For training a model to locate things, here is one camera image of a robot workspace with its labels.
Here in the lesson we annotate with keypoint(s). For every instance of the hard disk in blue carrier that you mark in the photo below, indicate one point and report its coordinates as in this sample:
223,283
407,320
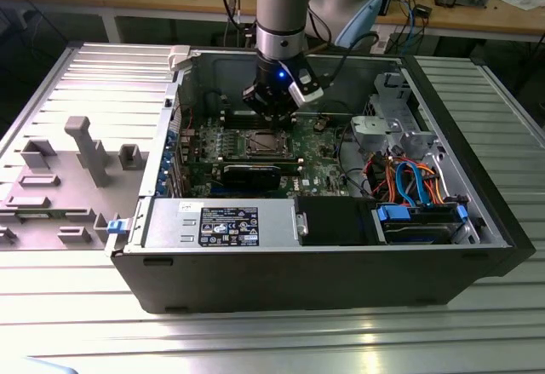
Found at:
417,229

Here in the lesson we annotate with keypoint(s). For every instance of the CPU socket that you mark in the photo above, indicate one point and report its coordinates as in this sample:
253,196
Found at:
243,152

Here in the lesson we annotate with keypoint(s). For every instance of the white paper sheets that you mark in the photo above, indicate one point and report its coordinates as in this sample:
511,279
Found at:
523,0

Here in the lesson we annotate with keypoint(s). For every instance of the green motherboard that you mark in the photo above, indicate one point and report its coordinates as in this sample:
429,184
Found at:
323,165

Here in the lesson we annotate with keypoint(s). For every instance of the blue case latch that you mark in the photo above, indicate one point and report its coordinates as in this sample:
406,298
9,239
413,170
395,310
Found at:
117,227

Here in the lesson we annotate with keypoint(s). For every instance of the silver metal bracket plate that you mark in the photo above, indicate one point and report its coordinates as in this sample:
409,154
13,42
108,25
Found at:
374,124

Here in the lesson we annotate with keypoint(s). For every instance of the silver power supply unit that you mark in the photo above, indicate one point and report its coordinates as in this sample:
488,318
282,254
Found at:
170,220

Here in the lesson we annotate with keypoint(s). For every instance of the metal drive cage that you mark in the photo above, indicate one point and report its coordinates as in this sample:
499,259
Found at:
391,105

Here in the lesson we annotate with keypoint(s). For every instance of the blue expansion slot clip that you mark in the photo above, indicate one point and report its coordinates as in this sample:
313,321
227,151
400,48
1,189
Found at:
164,174
171,136
168,159

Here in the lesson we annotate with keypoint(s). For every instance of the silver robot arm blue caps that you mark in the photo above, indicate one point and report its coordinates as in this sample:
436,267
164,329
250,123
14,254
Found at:
281,7

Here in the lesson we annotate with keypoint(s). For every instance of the black open PC case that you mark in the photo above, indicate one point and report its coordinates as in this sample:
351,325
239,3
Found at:
298,280

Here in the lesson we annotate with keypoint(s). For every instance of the RAM slot black clips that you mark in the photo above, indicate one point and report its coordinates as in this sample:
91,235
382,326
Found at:
255,157
232,117
232,127

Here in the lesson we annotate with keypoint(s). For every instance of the round coin battery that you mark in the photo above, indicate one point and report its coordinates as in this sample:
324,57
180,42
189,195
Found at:
321,125

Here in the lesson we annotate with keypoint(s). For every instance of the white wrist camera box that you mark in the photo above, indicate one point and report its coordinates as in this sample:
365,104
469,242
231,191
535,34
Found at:
306,86

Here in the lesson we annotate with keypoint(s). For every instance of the small black adapter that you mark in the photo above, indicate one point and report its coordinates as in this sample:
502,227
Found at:
423,10

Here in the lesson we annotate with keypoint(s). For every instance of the grey parts rack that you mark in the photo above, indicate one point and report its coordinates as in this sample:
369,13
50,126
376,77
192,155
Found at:
64,186

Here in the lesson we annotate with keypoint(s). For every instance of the black graphics card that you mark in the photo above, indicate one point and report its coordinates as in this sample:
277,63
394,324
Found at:
251,176

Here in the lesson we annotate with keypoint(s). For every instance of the RAM slot white clips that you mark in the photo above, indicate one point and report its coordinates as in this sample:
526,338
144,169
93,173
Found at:
255,160
232,112
232,122

